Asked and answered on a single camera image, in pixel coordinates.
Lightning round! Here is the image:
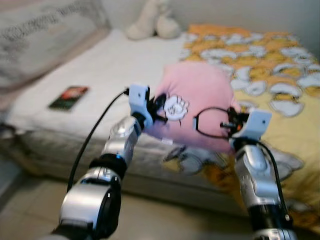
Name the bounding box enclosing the pink plush pillow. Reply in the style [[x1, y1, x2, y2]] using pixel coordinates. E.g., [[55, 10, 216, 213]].
[[145, 61, 241, 153]]

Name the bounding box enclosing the dark cover book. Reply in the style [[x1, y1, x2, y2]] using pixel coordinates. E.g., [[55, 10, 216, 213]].
[[48, 85, 90, 111]]

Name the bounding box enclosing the yellow cartoon egg blanket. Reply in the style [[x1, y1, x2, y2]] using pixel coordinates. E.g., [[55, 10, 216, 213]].
[[162, 24, 320, 236]]

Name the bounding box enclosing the white sheeted bed mattress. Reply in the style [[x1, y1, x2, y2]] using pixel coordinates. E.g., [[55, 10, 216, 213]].
[[0, 27, 241, 201]]

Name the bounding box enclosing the beige plush toy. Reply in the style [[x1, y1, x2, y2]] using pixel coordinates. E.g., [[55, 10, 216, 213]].
[[124, 0, 182, 41]]

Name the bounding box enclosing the grey printed pillow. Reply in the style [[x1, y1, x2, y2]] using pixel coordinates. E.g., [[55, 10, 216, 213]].
[[0, 0, 112, 93]]

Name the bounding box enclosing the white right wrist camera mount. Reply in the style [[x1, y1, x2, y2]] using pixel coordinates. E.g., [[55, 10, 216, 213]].
[[231, 110, 273, 150]]

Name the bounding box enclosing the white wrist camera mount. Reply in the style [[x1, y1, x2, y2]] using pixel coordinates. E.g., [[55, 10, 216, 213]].
[[127, 84, 152, 118], [231, 110, 273, 150]]

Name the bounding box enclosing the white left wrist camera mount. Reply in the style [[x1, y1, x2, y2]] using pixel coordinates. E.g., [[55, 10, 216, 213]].
[[127, 84, 152, 118]]

